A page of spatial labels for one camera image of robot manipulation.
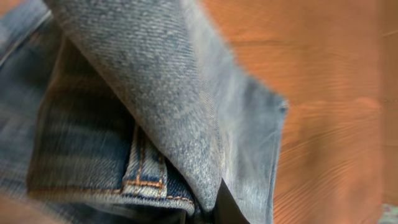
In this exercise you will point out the light blue denim jeans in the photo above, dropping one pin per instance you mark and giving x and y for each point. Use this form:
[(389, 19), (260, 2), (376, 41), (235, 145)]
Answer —
[(133, 112)]

